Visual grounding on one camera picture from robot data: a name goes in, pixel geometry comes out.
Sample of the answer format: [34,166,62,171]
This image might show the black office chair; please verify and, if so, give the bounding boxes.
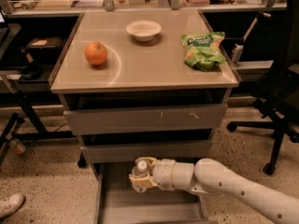
[227,0,299,175]

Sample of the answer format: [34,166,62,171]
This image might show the open bottom grey drawer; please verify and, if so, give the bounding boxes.
[94,162,218,224]

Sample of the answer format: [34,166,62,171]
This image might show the middle grey drawer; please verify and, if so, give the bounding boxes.
[81,140,212,163]

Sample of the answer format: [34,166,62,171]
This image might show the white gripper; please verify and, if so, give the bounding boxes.
[129,157,194,191]

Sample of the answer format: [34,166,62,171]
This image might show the grey drawer cabinet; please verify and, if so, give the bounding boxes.
[49,8,242,224]

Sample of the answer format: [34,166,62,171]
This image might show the green chip bag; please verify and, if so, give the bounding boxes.
[180,32,226,72]

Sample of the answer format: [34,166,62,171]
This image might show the top grey drawer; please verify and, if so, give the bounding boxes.
[64,104,227,135]

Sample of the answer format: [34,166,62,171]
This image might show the small bottle on floor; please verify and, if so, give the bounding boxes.
[7,133,26,155]

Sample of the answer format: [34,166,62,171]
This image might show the orange apple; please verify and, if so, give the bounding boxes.
[84,42,107,65]

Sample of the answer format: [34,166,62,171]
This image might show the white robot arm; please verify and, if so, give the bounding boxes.
[129,157,299,224]

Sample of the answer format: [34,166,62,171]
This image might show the white paper bowl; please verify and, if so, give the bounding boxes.
[126,20,162,42]

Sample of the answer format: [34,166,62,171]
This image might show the black desk frame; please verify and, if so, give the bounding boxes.
[0,68,78,170]

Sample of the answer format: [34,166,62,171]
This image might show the white sneaker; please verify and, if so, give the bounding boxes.
[0,193,25,218]

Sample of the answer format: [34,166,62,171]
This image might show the clear plastic bottle white cap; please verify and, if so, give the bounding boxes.
[130,160,150,193]

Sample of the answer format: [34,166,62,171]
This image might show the black box on shelf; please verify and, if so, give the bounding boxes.
[25,36,64,59]

